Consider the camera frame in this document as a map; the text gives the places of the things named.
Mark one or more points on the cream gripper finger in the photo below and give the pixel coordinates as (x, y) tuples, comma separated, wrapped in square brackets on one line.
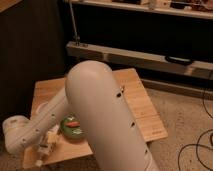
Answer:
[(52, 138)]

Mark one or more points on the white bottle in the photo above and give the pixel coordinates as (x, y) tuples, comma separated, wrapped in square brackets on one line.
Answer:
[(44, 150)]

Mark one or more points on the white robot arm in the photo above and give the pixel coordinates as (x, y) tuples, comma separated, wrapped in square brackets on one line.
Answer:
[(93, 95)]

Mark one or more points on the metal stand pole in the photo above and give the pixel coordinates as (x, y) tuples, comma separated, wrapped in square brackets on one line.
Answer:
[(76, 43)]

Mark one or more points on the wooden folding table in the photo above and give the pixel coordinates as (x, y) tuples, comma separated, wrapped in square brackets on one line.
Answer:
[(145, 114)]

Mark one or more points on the green bowl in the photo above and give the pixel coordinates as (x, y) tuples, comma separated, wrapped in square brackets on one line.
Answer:
[(71, 133)]

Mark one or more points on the orange carrot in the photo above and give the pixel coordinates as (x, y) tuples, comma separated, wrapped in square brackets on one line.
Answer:
[(72, 124)]

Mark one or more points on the dark cabinet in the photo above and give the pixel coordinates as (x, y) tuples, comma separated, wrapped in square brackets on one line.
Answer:
[(31, 49)]

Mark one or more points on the long wooden shelf beam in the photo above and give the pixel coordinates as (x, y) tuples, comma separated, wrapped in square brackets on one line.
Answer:
[(197, 69)]

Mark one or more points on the black handle on shelf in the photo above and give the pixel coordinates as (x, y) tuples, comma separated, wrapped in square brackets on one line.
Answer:
[(180, 61)]

